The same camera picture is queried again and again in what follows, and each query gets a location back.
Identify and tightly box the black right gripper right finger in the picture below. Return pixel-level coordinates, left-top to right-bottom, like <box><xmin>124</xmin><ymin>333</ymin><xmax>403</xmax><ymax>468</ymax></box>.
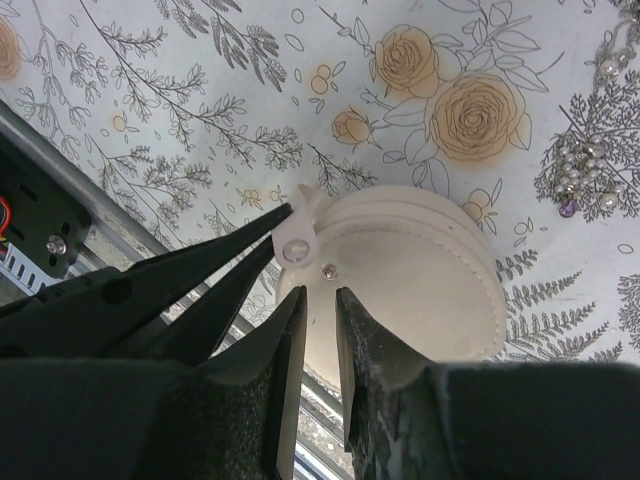
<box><xmin>335</xmin><ymin>288</ymin><xmax>639</xmax><ymax>479</ymax></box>

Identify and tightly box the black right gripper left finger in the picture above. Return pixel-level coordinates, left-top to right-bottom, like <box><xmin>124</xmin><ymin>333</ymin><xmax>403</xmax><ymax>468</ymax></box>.
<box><xmin>1</xmin><ymin>287</ymin><xmax>307</xmax><ymax>479</ymax></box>

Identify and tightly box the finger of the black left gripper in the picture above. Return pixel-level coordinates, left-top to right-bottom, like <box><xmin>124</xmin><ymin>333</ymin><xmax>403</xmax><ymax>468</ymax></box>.
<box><xmin>106</xmin><ymin>239</ymin><xmax>274</xmax><ymax>366</ymax></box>
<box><xmin>1</xmin><ymin>203</ymin><xmax>293</xmax><ymax>355</ymax></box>

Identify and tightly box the beige round jewelry case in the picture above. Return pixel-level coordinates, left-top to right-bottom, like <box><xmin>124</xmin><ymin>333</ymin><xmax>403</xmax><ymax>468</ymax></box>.
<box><xmin>272</xmin><ymin>185</ymin><xmax>507</xmax><ymax>388</ymax></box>

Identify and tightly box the floral patterned table mat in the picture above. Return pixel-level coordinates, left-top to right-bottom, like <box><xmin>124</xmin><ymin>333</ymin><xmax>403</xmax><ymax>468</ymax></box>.
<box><xmin>1</xmin><ymin>1</ymin><xmax>639</xmax><ymax>363</ymax></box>

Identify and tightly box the pearl cluster brooch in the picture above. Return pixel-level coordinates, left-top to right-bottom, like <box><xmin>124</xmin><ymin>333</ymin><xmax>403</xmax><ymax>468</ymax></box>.
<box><xmin>552</xmin><ymin>134</ymin><xmax>625</xmax><ymax>221</ymax></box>

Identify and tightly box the small silver earring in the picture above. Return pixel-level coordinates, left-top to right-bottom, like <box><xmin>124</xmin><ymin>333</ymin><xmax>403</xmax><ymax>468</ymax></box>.
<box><xmin>593</xmin><ymin>1</ymin><xmax>639</xmax><ymax>88</ymax></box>

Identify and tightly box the aluminium front rail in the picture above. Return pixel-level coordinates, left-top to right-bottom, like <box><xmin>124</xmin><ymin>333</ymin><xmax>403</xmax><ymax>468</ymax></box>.
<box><xmin>1</xmin><ymin>104</ymin><xmax>353</xmax><ymax>479</ymax></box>

